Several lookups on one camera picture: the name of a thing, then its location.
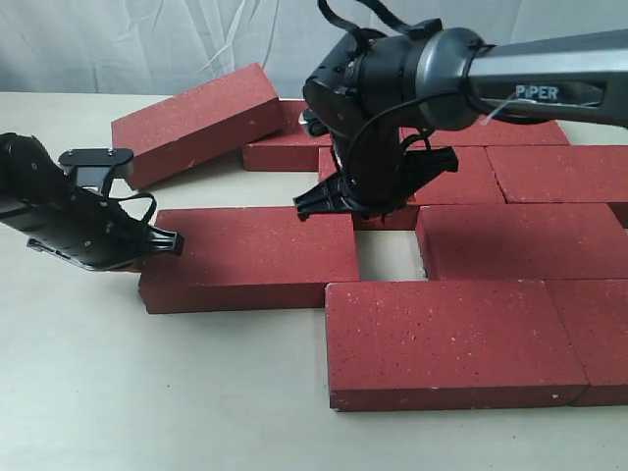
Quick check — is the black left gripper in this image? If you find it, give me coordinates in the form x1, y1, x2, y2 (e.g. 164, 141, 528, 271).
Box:
1, 132, 184, 271

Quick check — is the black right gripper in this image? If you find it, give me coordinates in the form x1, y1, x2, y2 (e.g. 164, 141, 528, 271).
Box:
293, 117, 458, 221

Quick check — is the red brick with white mark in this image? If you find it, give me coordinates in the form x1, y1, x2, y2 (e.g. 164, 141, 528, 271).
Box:
327, 146, 505, 231

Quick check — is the red brick top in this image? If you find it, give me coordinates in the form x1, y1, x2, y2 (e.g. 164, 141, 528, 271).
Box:
138, 207, 359, 314

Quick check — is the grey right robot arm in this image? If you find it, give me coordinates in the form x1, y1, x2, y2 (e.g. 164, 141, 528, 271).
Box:
294, 26, 627, 220

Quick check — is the red brick rear under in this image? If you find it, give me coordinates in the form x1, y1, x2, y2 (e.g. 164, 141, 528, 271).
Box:
241, 99, 331, 172

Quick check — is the red brick right row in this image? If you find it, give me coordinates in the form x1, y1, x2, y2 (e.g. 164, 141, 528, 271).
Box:
486, 145, 627, 227

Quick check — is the white backdrop curtain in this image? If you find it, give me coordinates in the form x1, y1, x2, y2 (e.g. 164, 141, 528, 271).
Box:
1, 0, 627, 97

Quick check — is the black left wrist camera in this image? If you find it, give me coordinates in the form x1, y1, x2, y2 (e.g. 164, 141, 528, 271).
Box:
58, 148, 134, 196

